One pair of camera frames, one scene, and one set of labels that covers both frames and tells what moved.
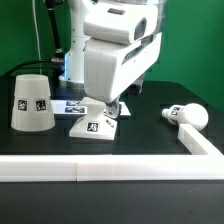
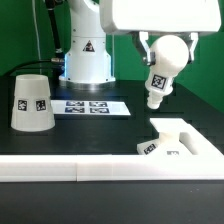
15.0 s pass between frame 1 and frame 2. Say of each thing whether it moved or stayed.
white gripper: moved
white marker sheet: stayed
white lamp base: moved
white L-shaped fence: stayed
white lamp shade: stayed
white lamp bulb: moved
